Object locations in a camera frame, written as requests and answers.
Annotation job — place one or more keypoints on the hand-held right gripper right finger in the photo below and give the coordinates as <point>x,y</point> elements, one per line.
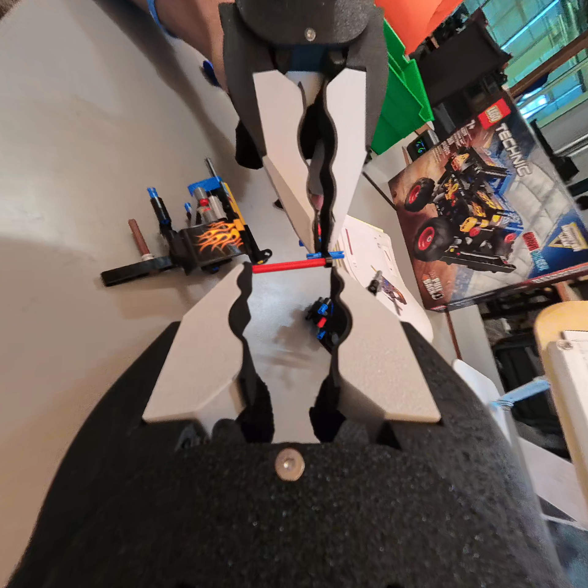
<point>386,367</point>

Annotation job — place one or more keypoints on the flame print lego assembly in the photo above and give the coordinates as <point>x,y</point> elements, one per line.
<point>216,239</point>

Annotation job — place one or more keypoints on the printed instruction sheet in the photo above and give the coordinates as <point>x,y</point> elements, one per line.
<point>579,342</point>

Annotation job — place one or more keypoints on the grey motor lego assembly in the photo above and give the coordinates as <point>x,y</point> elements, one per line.
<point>324,321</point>

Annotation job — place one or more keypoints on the person's left hand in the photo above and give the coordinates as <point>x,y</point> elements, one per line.
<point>202,27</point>

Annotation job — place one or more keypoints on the red lego axle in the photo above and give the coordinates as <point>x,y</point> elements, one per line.
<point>285,266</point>

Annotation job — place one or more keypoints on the green plastic bin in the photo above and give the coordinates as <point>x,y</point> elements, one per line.
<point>404,101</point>

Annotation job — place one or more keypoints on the lego instruction booklet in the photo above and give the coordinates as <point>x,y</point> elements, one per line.
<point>367,257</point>

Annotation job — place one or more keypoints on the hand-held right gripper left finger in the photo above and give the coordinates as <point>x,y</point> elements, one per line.
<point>193,367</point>

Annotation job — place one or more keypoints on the lego set box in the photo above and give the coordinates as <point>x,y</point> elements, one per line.
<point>482,206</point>

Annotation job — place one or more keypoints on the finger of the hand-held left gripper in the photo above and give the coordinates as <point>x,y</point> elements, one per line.
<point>280,138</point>
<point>351,138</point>

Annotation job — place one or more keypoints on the blue lego pin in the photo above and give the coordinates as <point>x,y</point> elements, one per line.
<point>337,254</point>

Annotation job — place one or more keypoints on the orange plastic bin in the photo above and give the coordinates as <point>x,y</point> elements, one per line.
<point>413,18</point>

